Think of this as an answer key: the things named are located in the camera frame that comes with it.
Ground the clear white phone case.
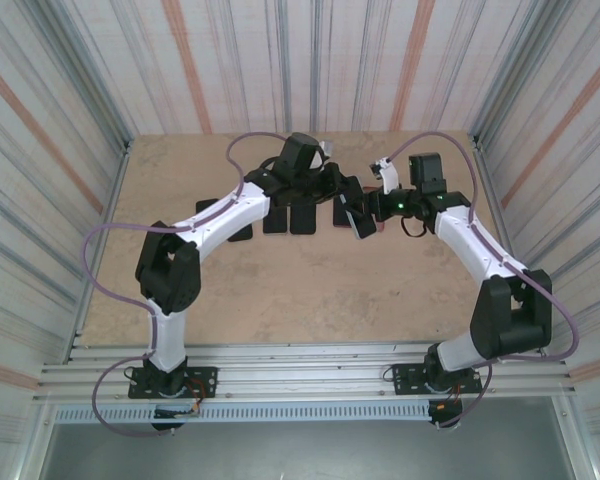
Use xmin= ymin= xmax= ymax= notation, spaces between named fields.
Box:
xmin=335 ymin=187 xmax=380 ymax=241

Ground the white-edged black phone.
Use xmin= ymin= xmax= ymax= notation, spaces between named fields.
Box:
xmin=289 ymin=203 xmax=316 ymax=236

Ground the black phone case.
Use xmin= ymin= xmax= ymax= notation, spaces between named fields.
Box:
xmin=227 ymin=223 xmax=255 ymax=245

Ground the grey metal panel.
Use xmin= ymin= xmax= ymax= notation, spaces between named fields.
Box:
xmin=38 ymin=399 xmax=600 ymax=480

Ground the small circuit board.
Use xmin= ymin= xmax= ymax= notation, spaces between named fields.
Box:
xmin=153 ymin=405 xmax=202 ymax=419

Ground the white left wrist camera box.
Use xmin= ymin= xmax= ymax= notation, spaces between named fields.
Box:
xmin=309 ymin=140 xmax=337 ymax=169

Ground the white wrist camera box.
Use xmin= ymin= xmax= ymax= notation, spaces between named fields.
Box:
xmin=309 ymin=140 xmax=337 ymax=169
xmin=368 ymin=155 xmax=402 ymax=197

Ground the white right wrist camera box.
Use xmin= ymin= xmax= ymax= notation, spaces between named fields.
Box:
xmin=368 ymin=155 xmax=402 ymax=197

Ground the aluminium side rail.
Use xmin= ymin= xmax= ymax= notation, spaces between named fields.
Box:
xmin=471 ymin=132 xmax=549 ymax=359
xmin=65 ymin=139 xmax=133 ymax=362

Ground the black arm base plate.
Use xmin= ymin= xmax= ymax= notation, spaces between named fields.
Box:
xmin=128 ymin=366 xmax=219 ymax=400
xmin=392 ymin=362 xmax=483 ymax=396

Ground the aluminium rail frame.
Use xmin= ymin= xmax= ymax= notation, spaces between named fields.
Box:
xmin=31 ymin=341 xmax=580 ymax=405

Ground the white slotted cable duct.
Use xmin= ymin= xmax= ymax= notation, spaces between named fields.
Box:
xmin=53 ymin=402 xmax=431 ymax=425

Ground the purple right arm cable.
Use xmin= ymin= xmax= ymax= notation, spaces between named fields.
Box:
xmin=384 ymin=130 xmax=581 ymax=430

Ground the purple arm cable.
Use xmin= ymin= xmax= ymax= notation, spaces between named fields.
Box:
xmin=384 ymin=130 xmax=581 ymax=430
xmin=82 ymin=130 xmax=286 ymax=441

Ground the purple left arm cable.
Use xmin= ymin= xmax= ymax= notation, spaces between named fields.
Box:
xmin=82 ymin=130 xmax=286 ymax=441

